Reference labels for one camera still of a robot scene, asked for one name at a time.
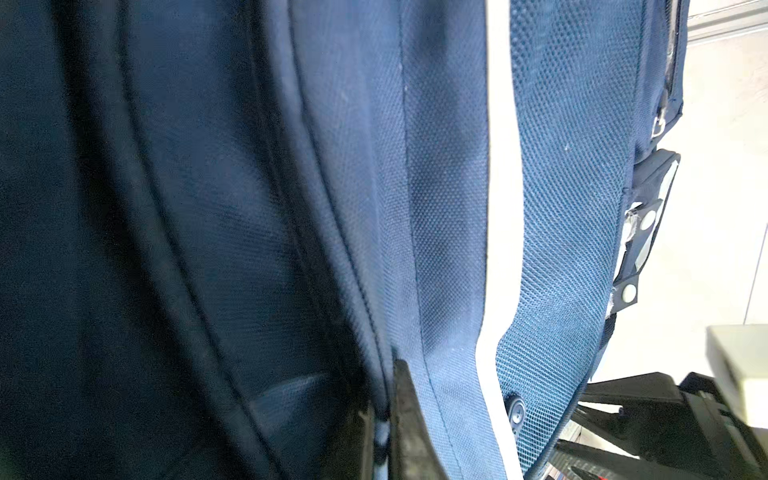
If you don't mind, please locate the navy blue student backpack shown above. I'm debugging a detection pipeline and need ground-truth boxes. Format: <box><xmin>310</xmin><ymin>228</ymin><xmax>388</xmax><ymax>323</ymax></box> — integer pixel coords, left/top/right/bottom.
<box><xmin>1</xmin><ymin>1</ymin><xmax>689</xmax><ymax>479</ymax></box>

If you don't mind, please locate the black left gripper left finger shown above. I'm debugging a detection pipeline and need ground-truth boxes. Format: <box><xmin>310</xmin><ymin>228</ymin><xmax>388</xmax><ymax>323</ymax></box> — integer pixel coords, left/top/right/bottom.
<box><xmin>326</xmin><ymin>404</ymin><xmax>375</xmax><ymax>480</ymax></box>

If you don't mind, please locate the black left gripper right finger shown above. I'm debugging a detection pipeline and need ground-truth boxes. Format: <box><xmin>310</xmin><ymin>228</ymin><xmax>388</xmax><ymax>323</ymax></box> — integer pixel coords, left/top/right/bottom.
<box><xmin>388</xmin><ymin>359</ymin><xmax>448</xmax><ymax>480</ymax></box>

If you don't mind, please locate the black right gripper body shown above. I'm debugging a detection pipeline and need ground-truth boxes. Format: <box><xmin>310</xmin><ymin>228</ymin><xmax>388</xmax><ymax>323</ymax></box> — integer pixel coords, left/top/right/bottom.
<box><xmin>551</xmin><ymin>372</ymin><xmax>767</xmax><ymax>479</ymax></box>

